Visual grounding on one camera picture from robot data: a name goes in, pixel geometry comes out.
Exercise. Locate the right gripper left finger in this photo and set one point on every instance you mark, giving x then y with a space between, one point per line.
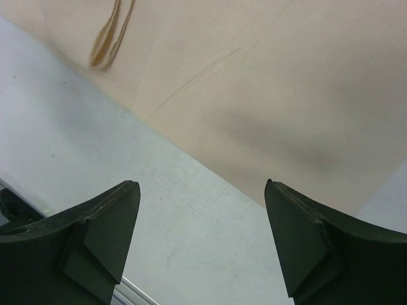
76 256

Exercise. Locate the beige cloth kit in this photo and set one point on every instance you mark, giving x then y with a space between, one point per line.
310 93

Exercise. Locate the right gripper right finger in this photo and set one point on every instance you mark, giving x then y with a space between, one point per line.
329 257

